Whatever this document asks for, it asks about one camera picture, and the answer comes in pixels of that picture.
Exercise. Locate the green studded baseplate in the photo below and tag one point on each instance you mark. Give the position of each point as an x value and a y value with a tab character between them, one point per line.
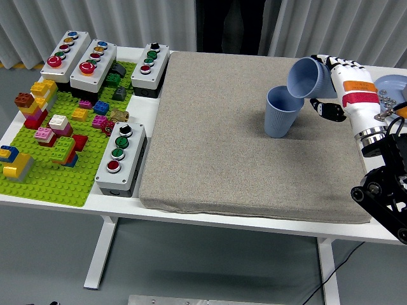
47	187

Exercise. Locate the white pink brick stack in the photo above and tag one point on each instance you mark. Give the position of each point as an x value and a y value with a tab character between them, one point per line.
58	122

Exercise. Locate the blue ribbed cup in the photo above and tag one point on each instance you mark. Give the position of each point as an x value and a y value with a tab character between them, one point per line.
302	77
280	124

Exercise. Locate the dark grey sloped brick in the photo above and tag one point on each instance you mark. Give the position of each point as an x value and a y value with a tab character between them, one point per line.
119	70

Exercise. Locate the brown yellow red brick stack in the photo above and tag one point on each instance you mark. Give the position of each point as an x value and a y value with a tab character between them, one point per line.
31	114

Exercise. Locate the orange fruit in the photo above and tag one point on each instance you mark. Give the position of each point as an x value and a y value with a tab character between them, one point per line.
403	113

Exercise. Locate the green orange blue brick stack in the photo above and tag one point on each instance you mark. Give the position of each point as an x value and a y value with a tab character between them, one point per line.
62	147

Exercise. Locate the yellow white grey brick stack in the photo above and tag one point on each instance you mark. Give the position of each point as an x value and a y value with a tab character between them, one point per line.
43	87

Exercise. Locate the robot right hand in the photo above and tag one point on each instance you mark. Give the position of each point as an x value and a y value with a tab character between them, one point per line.
359	105

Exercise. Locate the five-button control box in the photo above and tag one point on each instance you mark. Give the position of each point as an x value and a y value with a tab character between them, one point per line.
101	68
71	60

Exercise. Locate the small magenta brick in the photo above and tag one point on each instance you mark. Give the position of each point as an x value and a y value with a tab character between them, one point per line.
85	104

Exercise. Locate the blue plate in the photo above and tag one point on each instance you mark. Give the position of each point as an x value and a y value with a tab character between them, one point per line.
391	83

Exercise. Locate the four-button control box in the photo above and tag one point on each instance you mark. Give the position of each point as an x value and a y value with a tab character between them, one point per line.
157	68
133	152

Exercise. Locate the grey-brown fabric mat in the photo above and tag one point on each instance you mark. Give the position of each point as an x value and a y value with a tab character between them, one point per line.
222	143

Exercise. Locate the blue yellow grey brick stack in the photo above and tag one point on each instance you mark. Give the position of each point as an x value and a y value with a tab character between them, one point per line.
19	162

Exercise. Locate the dark green brick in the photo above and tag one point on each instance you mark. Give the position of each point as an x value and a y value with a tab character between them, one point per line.
113	80

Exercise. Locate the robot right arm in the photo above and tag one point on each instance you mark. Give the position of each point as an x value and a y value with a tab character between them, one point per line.
391	178

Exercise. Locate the person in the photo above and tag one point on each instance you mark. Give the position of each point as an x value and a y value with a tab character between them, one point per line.
232	25

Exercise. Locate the white table leg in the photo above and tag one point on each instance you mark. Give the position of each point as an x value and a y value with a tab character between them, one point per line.
101	251
329	273

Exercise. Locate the pink red brick stack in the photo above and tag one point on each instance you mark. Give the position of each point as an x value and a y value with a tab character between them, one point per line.
43	133

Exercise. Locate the white pleated curtain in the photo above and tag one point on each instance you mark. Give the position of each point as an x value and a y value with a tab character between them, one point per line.
143	19

